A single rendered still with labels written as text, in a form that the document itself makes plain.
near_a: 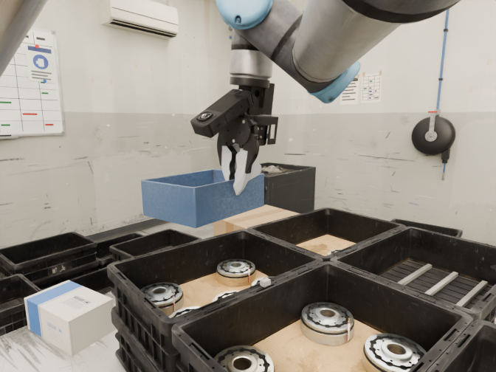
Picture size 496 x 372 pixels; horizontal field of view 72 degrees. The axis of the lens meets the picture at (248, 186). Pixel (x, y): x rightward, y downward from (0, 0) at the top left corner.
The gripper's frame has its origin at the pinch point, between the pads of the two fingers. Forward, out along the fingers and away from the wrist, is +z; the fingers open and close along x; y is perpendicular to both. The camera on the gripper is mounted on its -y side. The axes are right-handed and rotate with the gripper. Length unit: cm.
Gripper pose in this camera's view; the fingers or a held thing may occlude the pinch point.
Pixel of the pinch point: (232, 188)
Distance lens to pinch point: 64.0
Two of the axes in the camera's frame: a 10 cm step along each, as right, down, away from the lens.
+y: 6.5, -1.4, 7.4
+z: -0.9, 9.6, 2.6
